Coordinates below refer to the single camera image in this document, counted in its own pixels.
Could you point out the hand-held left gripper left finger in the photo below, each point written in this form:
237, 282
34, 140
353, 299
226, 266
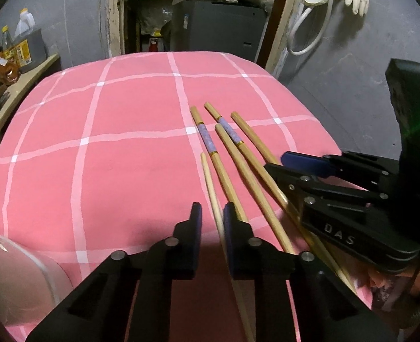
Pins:
193, 249

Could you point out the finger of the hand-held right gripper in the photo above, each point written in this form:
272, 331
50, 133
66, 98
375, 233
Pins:
302, 160
288, 180

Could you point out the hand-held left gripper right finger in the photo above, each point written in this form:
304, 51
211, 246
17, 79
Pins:
231, 245

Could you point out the plain wooden chopstick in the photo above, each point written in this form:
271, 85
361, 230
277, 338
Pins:
252, 135
245, 174

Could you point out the thin pale wooden chopstick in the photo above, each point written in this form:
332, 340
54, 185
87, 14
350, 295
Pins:
211, 192

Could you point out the purple banded wooden chopstick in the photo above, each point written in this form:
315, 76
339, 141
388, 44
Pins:
227, 126
204, 135

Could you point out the white slotted utensil holder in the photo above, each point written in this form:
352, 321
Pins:
14, 278

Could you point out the pink checked tablecloth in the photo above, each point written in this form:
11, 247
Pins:
106, 171

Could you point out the grey metal cabinet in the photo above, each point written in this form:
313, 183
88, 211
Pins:
217, 32

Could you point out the red sauce bottle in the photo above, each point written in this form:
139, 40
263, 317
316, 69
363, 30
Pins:
153, 46

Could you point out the large cooking oil jug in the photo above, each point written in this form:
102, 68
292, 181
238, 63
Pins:
35, 46

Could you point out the orange snack packet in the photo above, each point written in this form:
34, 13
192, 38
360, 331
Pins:
0, 69

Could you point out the yellow cap clear bottle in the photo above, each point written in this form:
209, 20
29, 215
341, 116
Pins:
6, 41

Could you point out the worn wooden door frame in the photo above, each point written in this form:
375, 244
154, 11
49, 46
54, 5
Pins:
114, 14

